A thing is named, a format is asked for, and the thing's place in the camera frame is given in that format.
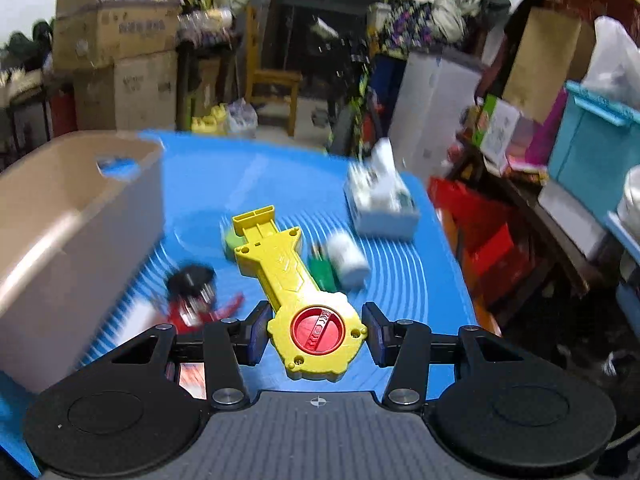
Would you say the lower cardboard box stack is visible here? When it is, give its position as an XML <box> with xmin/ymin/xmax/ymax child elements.
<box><xmin>73</xmin><ymin>51</ymin><xmax>178</xmax><ymax>131</ymax></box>

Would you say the wooden chair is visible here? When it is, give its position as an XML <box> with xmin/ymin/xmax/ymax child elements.
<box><xmin>244</xmin><ymin>6</ymin><xmax>303</xmax><ymax>138</ymax></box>

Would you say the green small toy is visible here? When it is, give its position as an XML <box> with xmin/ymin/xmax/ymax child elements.
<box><xmin>307</xmin><ymin>243</ymin><xmax>337</xmax><ymax>292</ymax></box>

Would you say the red plastic crate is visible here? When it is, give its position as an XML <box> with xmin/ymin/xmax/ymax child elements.
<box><xmin>427</xmin><ymin>177</ymin><xmax>533</xmax><ymax>306</ymax></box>

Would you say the red ultraman toy figure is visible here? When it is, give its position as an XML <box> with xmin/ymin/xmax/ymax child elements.
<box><xmin>165</xmin><ymin>263</ymin><xmax>245</xmax><ymax>334</ymax></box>

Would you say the beige plastic storage bin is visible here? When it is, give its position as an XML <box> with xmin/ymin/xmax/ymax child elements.
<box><xmin>1</xmin><ymin>131</ymin><xmax>165</xmax><ymax>392</ymax></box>

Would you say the green white carton box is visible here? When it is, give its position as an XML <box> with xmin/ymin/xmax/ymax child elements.
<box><xmin>472</xmin><ymin>94</ymin><xmax>522</xmax><ymax>172</ymax></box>

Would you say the tissue box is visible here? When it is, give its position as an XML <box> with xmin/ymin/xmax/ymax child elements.
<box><xmin>344</xmin><ymin>138</ymin><xmax>421</xmax><ymax>242</ymax></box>

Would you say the yellow toy launcher red dial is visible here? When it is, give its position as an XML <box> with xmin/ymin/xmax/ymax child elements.
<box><xmin>232</xmin><ymin>206</ymin><xmax>368</xmax><ymax>382</ymax></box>

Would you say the cardboard box stack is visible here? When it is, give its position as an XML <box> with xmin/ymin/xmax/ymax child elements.
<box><xmin>52</xmin><ymin>0</ymin><xmax>183</xmax><ymax>72</ymax></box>
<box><xmin>73</xmin><ymin>51</ymin><xmax>178</xmax><ymax>131</ymax></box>

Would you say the green round tin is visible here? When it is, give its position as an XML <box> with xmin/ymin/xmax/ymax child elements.
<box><xmin>221</xmin><ymin>226</ymin><xmax>246</xmax><ymax>261</ymax></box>

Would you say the white freezer cabinet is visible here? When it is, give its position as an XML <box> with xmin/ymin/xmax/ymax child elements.
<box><xmin>388</xmin><ymin>48</ymin><xmax>484</xmax><ymax>183</ymax></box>

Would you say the white power adapter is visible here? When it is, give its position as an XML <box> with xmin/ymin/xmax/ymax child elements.
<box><xmin>324</xmin><ymin>231</ymin><xmax>371</xmax><ymax>289</ymax></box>

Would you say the top cardboard box stack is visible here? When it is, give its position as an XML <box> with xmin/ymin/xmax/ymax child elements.
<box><xmin>52</xmin><ymin>0</ymin><xmax>183</xmax><ymax>72</ymax></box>

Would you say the yellow oil jug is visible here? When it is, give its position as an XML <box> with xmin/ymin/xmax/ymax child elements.
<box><xmin>191</xmin><ymin>104</ymin><xmax>228</xmax><ymax>136</ymax></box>

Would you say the teal plastic storage box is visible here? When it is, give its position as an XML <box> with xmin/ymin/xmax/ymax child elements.
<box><xmin>548</xmin><ymin>81</ymin><xmax>640</xmax><ymax>222</ymax></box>

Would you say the clear plastic bag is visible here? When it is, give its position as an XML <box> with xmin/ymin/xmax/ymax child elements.
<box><xmin>226</xmin><ymin>99</ymin><xmax>258</xmax><ymax>139</ymax></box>

